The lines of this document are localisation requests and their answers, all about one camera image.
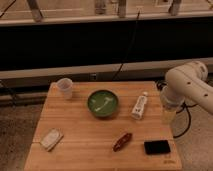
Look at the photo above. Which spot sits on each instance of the clear plastic cup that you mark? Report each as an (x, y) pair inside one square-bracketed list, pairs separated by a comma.
[(65, 86)]

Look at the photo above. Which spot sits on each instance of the black square pad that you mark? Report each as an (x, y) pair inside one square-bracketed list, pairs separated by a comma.
[(157, 147)]

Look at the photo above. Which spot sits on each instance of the green ceramic bowl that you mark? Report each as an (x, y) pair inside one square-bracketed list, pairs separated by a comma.
[(102, 103)]

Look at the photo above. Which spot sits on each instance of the red brown snack wrapper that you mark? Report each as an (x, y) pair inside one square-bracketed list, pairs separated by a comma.
[(122, 142)]

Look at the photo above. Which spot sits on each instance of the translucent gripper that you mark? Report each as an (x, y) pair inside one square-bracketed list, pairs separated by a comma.
[(169, 112)]

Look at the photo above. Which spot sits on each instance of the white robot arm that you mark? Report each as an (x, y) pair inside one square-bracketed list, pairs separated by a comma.
[(186, 81)]

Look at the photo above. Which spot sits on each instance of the white tube bottle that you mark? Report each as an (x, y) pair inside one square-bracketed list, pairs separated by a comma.
[(138, 109)]

